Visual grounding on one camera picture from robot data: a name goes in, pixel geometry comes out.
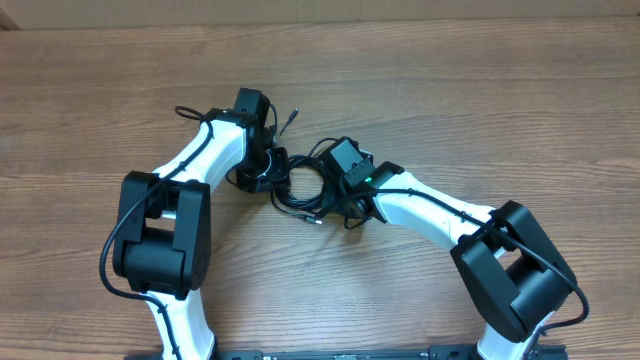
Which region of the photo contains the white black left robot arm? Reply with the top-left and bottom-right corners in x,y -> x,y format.
99,107 -> 290,359

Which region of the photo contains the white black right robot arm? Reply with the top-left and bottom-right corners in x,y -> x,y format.
325,161 -> 577,359

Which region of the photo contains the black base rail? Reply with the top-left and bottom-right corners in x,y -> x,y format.
124,343 -> 569,360

